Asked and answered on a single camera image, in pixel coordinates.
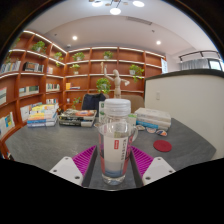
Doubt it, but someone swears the colourful book stack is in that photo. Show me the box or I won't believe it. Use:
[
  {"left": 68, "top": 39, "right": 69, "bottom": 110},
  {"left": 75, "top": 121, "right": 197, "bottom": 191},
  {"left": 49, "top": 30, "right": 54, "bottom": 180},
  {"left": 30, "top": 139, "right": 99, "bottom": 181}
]
[{"left": 26, "top": 103, "right": 60, "bottom": 128}]

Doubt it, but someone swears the clear water bottle white cap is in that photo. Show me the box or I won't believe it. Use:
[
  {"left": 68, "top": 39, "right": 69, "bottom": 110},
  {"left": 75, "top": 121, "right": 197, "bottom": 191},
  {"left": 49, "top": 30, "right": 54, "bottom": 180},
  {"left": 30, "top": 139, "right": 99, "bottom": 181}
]
[{"left": 97, "top": 98, "right": 135, "bottom": 187}]

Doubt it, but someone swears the branched ceiling lamp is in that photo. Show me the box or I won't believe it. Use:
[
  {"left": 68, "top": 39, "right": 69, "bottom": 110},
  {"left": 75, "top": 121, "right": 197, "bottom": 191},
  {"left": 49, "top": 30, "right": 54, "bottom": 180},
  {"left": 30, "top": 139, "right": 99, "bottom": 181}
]
[{"left": 88, "top": 0, "right": 146, "bottom": 16}]

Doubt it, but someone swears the white wall poster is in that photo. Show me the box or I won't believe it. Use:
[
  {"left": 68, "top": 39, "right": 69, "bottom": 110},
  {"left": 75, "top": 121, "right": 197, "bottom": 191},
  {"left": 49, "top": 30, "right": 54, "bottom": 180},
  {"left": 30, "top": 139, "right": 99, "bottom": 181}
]
[{"left": 161, "top": 58, "right": 169, "bottom": 74}]

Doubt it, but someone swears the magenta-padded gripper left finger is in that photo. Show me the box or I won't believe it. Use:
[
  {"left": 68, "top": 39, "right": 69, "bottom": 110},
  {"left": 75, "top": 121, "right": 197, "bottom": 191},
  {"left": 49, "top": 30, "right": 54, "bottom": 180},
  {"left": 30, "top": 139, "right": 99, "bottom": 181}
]
[{"left": 49, "top": 145, "right": 99, "bottom": 188}]

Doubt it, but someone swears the flat round red coaster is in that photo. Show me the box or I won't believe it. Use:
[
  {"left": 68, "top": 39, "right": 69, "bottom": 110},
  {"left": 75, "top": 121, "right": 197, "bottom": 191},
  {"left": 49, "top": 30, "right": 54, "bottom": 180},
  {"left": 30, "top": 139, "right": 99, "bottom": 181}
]
[{"left": 153, "top": 139, "right": 173, "bottom": 153}]

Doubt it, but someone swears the white curtain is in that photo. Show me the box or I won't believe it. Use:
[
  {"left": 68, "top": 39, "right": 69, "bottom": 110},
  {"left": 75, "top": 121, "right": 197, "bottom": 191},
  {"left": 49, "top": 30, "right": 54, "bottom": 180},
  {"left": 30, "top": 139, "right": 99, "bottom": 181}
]
[{"left": 179, "top": 58, "right": 211, "bottom": 71}]

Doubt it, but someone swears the black curtain rail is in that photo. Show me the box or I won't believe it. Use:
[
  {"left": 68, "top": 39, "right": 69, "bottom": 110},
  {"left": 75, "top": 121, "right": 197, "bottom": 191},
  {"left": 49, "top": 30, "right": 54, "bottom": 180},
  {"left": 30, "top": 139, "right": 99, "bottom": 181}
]
[{"left": 178, "top": 49, "right": 222, "bottom": 62}]

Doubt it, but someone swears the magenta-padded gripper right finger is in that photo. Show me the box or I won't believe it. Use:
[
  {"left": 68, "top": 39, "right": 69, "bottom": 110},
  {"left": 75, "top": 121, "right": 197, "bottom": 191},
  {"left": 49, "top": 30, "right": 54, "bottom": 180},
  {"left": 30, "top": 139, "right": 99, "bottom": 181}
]
[{"left": 131, "top": 145, "right": 176, "bottom": 187}]

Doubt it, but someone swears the orange wooden shelf unit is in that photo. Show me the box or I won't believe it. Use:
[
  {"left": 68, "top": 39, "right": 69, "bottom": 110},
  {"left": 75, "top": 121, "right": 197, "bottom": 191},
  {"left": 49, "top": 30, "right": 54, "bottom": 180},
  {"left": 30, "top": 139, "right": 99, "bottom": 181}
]
[{"left": 0, "top": 29, "right": 168, "bottom": 158}]

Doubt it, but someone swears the window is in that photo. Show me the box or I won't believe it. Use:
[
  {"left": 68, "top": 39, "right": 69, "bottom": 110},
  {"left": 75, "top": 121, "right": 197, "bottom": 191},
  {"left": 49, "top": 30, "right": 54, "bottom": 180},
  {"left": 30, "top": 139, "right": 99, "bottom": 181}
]
[{"left": 208, "top": 59, "right": 224, "bottom": 72}]

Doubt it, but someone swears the ceiling air vent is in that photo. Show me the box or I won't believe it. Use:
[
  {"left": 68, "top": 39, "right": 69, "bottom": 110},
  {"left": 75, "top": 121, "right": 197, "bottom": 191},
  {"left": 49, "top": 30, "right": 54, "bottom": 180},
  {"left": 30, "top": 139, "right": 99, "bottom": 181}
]
[{"left": 125, "top": 15, "right": 154, "bottom": 26}]

